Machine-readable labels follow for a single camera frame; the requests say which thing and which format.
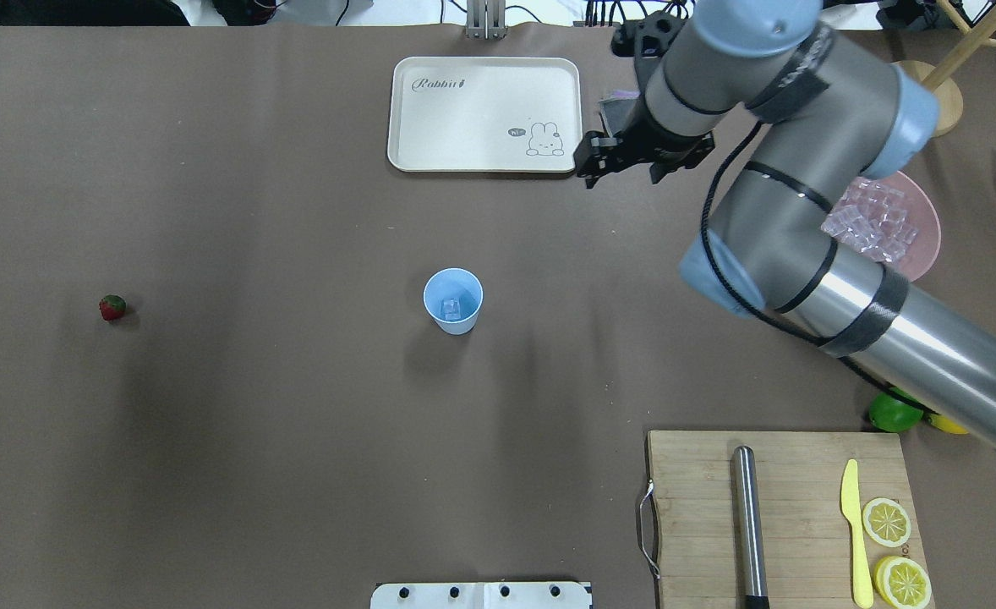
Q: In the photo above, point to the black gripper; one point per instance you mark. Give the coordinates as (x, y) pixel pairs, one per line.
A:
(648, 145)

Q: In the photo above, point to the clear ice cube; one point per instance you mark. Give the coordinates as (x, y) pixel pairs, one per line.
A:
(450, 310)

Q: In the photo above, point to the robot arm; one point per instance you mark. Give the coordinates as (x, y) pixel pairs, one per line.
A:
(827, 111)

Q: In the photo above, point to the light blue cup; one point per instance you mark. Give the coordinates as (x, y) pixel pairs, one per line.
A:
(454, 282)

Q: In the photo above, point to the pink bowl of ice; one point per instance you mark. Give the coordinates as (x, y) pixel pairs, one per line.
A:
(888, 220)

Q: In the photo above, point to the wooden cup stand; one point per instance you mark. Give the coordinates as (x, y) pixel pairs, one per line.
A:
(938, 79)

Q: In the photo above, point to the grey folded cloth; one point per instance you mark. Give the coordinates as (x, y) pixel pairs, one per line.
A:
(616, 108)

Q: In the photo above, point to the cream rabbit tray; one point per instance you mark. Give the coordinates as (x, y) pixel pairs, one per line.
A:
(484, 115)

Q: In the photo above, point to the green lime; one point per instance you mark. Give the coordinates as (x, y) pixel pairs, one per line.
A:
(894, 411)

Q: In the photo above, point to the steel muddler black tip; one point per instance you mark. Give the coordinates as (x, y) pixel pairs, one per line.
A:
(749, 529)

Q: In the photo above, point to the yellow lemon lower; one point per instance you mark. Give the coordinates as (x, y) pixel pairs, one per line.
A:
(945, 424)

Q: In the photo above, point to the yellow plastic knife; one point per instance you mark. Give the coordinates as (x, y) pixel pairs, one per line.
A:
(861, 579)

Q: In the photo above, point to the bamboo cutting board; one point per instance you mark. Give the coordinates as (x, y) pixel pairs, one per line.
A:
(807, 542)

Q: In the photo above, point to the lemon slice lower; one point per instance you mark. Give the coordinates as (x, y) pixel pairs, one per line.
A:
(887, 522)

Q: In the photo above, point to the red strawberry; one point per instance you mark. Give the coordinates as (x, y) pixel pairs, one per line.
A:
(112, 307)

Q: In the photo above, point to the lemon half upper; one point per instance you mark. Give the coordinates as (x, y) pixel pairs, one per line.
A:
(903, 583)

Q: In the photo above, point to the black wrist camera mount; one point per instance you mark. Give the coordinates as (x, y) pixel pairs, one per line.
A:
(648, 37)

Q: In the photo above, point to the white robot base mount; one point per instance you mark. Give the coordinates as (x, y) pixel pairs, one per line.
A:
(498, 594)

